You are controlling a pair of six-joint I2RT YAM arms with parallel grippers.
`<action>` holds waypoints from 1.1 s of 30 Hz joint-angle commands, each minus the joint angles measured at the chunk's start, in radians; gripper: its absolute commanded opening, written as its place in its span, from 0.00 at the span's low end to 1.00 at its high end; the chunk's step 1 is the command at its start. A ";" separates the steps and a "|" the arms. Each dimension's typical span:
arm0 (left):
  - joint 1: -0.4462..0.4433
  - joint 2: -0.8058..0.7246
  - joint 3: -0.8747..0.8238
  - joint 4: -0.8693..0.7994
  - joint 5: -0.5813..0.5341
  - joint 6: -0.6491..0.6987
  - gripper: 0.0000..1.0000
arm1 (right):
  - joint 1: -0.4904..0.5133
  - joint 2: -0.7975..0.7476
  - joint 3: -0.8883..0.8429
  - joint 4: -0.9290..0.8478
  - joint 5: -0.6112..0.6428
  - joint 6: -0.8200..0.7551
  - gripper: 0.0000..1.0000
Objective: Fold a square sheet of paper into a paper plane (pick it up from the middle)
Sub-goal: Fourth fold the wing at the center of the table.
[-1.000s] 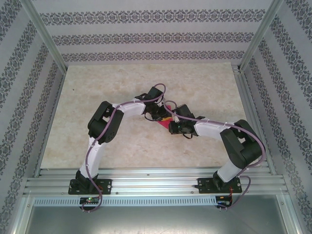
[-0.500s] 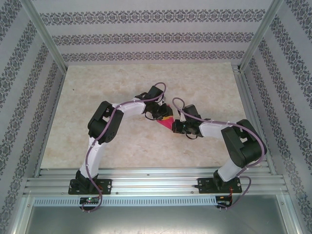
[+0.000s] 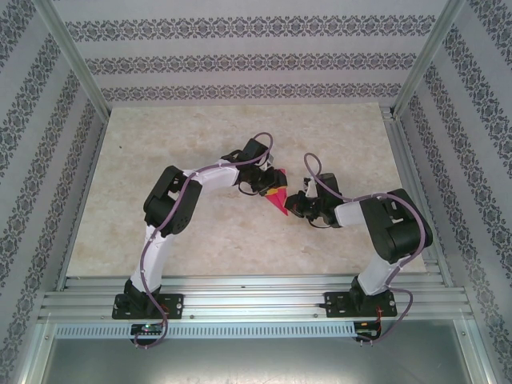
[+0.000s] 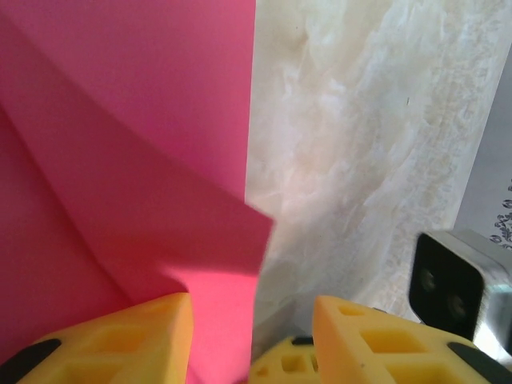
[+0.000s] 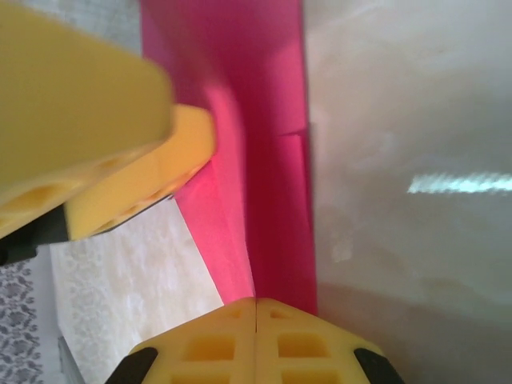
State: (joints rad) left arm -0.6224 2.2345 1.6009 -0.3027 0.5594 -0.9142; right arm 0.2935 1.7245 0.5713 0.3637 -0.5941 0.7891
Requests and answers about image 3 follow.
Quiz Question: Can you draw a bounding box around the pink paper sheet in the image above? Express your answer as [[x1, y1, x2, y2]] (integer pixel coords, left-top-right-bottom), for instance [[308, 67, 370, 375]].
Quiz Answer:
[[262, 167, 290, 218]]

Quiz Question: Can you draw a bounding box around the grey metal sheet panel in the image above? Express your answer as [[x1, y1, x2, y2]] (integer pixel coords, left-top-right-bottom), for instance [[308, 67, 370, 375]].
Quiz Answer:
[[34, 334, 487, 384]]

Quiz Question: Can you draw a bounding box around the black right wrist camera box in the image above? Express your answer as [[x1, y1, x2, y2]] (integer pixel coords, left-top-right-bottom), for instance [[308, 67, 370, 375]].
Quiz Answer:
[[314, 172, 342, 199]]

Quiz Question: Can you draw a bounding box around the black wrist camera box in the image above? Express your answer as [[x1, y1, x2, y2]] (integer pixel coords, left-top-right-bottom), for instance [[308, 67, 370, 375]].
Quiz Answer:
[[314, 172, 342, 199], [242, 138, 272, 164]]

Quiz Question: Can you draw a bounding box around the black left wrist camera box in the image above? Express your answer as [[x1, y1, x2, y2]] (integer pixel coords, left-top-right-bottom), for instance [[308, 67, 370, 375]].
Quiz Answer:
[[242, 138, 272, 164]]

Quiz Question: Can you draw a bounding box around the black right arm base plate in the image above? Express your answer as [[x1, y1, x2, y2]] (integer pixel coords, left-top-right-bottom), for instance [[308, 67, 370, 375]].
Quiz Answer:
[[324, 290, 397, 319]]

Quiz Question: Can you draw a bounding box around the aluminium mounting rail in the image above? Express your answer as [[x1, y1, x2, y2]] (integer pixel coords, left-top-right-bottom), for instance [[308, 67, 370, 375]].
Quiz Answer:
[[38, 274, 475, 324]]

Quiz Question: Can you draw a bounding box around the aluminium side rail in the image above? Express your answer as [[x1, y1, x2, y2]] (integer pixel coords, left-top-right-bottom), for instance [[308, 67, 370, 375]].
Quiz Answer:
[[55, 115, 111, 289], [382, 106, 453, 287]]

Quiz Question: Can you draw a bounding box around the perforated metal cable tray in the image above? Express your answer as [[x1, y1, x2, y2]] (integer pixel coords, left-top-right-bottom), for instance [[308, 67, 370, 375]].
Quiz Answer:
[[54, 322, 357, 338]]

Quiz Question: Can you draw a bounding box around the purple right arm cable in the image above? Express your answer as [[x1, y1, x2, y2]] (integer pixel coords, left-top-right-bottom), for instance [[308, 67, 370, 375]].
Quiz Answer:
[[303, 151, 426, 347]]

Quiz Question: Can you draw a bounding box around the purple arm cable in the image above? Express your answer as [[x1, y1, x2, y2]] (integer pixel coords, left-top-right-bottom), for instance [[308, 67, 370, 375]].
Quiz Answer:
[[134, 132, 275, 351], [303, 151, 426, 347]]

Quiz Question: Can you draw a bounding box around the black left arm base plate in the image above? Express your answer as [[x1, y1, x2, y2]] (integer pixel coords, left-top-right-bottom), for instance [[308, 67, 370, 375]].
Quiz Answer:
[[113, 294, 185, 320]]

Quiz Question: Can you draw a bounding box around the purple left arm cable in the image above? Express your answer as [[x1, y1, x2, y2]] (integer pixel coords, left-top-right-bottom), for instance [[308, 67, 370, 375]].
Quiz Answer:
[[134, 132, 275, 351]]

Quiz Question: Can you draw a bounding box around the aluminium frame post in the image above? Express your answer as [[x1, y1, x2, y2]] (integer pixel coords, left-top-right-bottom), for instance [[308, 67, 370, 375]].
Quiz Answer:
[[31, 0, 111, 118], [394, 0, 467, 118]]

